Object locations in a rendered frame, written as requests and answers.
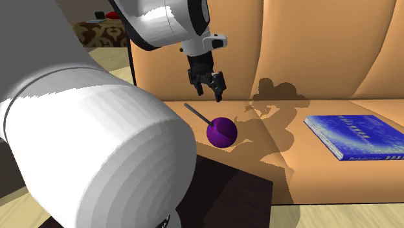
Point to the purple ball with grey stick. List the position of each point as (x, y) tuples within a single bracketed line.
[(222, 132)]

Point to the brown patterned side table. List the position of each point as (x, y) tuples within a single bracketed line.
[(101, 33)]

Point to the blue book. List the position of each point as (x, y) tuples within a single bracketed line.
[(359, 135)]

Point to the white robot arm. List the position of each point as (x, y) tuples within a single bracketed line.
[(79, 132)]

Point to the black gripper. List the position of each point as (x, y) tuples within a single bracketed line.
[(200, 64)]

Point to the orange sofa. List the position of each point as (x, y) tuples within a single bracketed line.
[(315, 56)]

